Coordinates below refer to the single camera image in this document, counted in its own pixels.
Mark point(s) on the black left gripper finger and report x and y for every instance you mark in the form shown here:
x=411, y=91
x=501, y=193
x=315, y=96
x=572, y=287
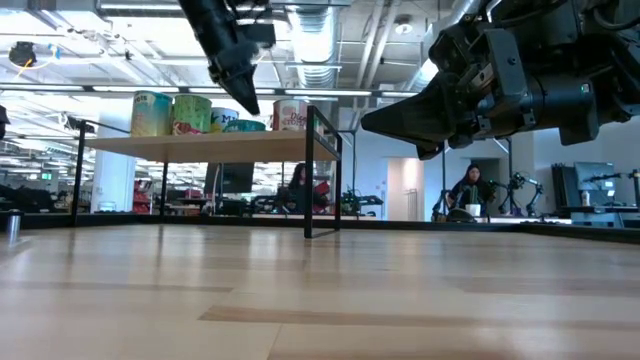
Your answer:
x=245, y=90

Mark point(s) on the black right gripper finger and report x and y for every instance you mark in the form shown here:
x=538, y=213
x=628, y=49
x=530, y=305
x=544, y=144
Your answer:
x=431, y=151
x=420, y=117

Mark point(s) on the red diced tomatoes can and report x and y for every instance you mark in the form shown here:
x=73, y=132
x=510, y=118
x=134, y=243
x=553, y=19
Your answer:
x=290, y=116

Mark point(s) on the green spaghetti sauce can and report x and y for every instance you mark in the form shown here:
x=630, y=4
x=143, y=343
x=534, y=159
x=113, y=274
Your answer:
x=192, y=112

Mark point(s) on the yellow carrots can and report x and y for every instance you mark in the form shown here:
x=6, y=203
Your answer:
x=150, y=115

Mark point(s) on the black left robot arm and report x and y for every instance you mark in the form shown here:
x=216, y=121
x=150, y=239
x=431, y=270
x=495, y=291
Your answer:
x=210, y=25

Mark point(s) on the black background robot arm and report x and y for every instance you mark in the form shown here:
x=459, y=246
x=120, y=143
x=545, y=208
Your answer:
x=532, y=187

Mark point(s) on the person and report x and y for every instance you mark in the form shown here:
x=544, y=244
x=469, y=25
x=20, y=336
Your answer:
x=472, y=180
x=300, y=187

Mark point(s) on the white plant pot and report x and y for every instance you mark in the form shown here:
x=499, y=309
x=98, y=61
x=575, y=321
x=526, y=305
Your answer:
x=473, y=210

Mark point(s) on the dark flat screen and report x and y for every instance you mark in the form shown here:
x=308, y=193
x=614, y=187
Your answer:
x=235, y=177

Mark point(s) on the computer monitor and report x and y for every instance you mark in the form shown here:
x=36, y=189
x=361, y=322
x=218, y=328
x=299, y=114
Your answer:
x=595, y=175

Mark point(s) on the small white bottle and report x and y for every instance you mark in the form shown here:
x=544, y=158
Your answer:
x=585, y=198

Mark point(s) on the small metal cylinder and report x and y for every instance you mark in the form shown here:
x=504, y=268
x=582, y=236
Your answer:
x=13, y=227

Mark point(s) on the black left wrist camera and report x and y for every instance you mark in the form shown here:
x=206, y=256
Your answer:
x=260, y=35

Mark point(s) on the wooden shelf with black frame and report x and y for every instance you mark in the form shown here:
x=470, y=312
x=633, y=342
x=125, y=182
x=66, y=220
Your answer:
x=200, y=148

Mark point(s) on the silver ventilation duct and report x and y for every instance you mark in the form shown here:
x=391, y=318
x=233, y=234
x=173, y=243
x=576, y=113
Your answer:
x=315, y=45

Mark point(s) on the black ceiling dome camera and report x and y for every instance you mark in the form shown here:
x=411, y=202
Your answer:
x=22, y=54

